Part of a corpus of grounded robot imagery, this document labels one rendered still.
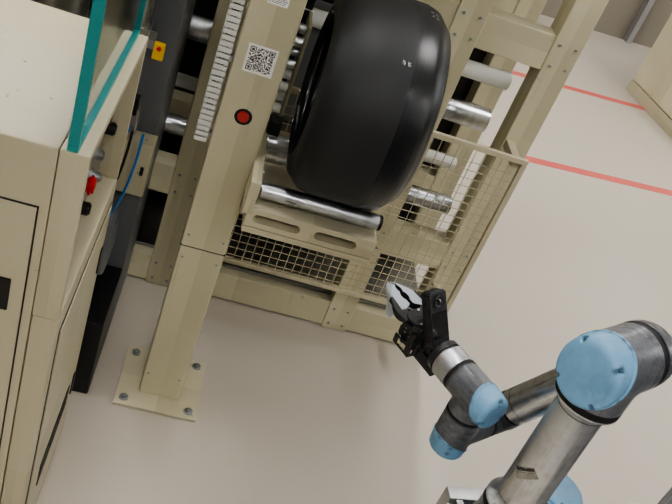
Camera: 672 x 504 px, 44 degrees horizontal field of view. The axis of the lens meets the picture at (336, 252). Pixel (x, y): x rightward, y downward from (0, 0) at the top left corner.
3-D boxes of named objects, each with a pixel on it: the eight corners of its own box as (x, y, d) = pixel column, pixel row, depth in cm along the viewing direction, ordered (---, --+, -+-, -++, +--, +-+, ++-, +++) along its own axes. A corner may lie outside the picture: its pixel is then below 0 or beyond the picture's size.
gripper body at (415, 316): (389, 338, 170) (422, 380, 163) (401, 307, 165) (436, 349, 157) (418, 330, 174) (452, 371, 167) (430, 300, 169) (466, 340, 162)
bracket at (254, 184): (241, 212, 215) (251, 181, 210) (252, 141, 248) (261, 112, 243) (253, 216, 216) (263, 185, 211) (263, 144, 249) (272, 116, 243)
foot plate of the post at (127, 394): (111, 403, 261) (113, 399, 260) (128, 346, 283) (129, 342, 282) (195, 422, 267) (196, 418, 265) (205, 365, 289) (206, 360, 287)
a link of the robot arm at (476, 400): (469, 437, 153) (489, 405, 148) (435, 394, 159) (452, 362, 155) (499, 428, 157) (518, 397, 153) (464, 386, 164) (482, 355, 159)
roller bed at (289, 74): (219, 98, 252) (245, 7, 235) (224, 79, 264) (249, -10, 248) (282, 117, 255) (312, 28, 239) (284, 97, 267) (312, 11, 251)
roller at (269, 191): (253, 199, 217) (258, 185, 215) (255, 190, 221) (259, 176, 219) (378, 234, 224) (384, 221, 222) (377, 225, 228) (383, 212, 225)
